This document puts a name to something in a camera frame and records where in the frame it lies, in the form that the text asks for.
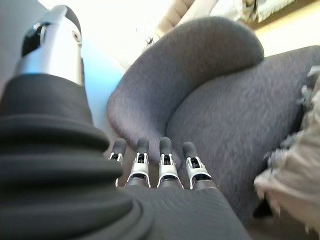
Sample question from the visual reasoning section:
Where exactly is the bed with white bedding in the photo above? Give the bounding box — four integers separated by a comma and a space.
241, 0, 301, 23

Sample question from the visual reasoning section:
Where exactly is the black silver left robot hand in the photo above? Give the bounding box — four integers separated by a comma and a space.
0, 4, 251, 240

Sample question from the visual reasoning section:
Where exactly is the grey fabric armchair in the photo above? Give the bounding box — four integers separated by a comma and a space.
106, 16, 320, 227

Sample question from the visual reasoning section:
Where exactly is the white fringed cushion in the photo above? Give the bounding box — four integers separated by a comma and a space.
253, 66, 320, 235

